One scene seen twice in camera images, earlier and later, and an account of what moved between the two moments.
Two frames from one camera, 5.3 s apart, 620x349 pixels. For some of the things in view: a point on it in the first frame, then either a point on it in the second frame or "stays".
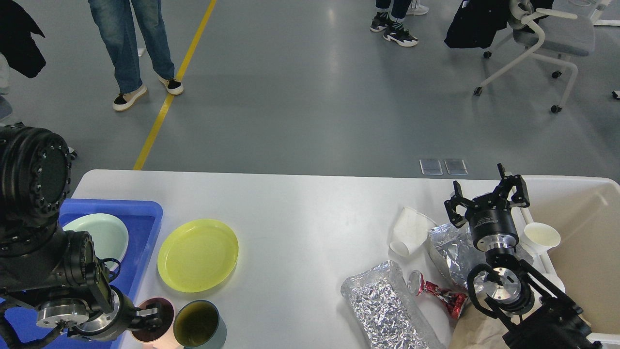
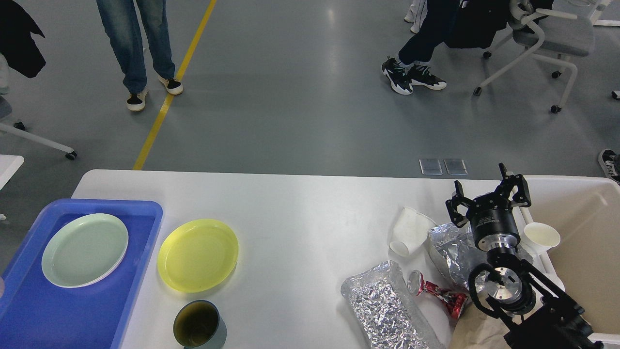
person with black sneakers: [389, 17] -> [416, 52]
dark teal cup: [198, 324] stays
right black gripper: [491, 222] stays
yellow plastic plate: [197, 255] stays
